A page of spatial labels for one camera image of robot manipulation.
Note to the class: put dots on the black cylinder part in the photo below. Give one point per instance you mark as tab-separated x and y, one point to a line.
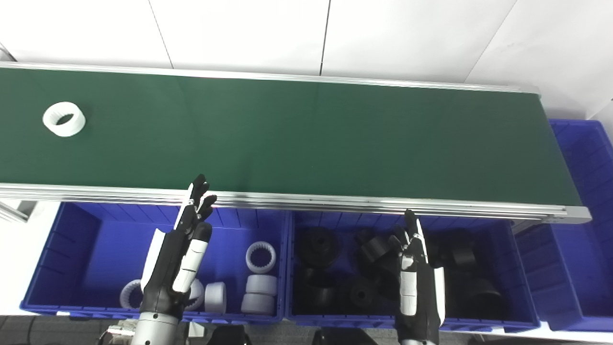
318	247
374	249
361	291
316	290
484	298
462	253

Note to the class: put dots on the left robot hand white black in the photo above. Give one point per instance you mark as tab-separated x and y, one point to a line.
167	268

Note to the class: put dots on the blue bin with white parts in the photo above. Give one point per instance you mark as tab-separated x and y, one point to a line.
96	249

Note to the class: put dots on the white cylinder part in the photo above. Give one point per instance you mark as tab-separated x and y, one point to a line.
261	285
257	304
215	298

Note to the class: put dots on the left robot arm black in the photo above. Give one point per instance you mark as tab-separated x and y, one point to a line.
153	330

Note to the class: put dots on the empty blue bin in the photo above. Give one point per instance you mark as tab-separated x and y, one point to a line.
584	201

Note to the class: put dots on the green conveyor belt aluminium frame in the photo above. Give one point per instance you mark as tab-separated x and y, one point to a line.
306	139

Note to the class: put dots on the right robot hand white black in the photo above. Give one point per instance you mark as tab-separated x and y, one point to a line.
417	287

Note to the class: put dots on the blue bin with black parts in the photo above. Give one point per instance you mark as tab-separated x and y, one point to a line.
507	268

